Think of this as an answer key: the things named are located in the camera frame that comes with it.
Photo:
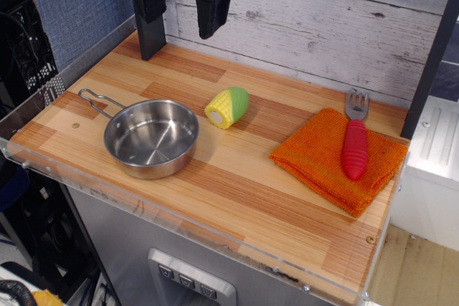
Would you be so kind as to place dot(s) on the silver toy cabinet front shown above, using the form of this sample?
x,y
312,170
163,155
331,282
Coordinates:
x,y
123,240

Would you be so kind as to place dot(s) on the white side counter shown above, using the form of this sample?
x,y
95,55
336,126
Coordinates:
x,y
426,203

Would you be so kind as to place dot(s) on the dark frame post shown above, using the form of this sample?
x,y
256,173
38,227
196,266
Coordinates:
x,y
434,58
151,36

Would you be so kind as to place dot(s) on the steel pot with handle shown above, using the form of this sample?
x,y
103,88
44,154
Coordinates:
x,y
151,139

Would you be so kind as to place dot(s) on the orange knitted cloth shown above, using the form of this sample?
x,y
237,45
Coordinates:
x,y
313,155

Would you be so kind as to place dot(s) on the red handled grey fork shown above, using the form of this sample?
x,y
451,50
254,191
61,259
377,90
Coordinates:
x,y
354,153

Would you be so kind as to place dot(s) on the black equipment rack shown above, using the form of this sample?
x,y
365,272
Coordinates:
x,y
27,61

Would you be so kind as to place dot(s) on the yellow green toy corn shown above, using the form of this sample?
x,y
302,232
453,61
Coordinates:
x,y
227,107

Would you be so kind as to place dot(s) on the dark left frame post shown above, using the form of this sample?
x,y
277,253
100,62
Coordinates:
x,y
151,36

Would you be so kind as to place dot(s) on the dark right frame post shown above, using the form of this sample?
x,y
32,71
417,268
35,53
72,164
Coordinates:
x,y
434,58

